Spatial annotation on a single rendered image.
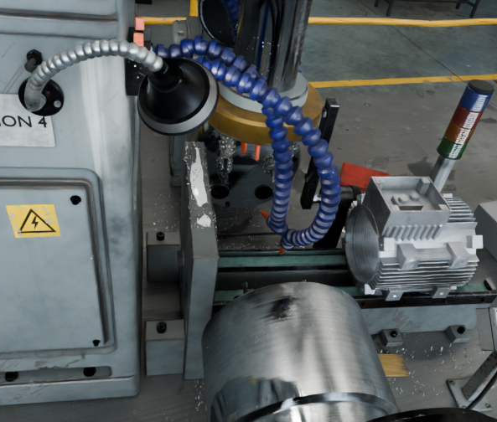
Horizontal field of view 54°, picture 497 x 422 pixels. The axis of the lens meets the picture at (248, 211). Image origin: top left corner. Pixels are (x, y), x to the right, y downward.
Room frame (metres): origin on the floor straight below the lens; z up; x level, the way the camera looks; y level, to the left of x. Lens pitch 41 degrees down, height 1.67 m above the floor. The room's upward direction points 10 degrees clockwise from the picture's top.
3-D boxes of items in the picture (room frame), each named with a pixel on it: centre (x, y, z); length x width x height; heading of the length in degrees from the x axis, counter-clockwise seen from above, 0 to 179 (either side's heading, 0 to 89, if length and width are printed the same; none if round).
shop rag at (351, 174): (1.23, -0.34, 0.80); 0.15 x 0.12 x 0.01; 81
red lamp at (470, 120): (1.08, -0.48, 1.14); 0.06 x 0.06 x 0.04
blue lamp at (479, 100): (1.08, -0.48, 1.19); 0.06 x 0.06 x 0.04
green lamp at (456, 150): (1.08, -0.48, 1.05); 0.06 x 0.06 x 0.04
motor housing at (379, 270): (0.73, -0.33, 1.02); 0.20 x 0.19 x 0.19; 106
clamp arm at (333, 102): (0.82, -0.12, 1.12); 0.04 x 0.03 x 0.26; 104
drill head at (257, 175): (0.98, 0.05, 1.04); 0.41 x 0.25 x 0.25; 14
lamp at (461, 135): (1.08, -0.48, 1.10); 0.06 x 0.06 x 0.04
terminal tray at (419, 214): (0.72, -0.29, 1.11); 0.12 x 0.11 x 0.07; 106
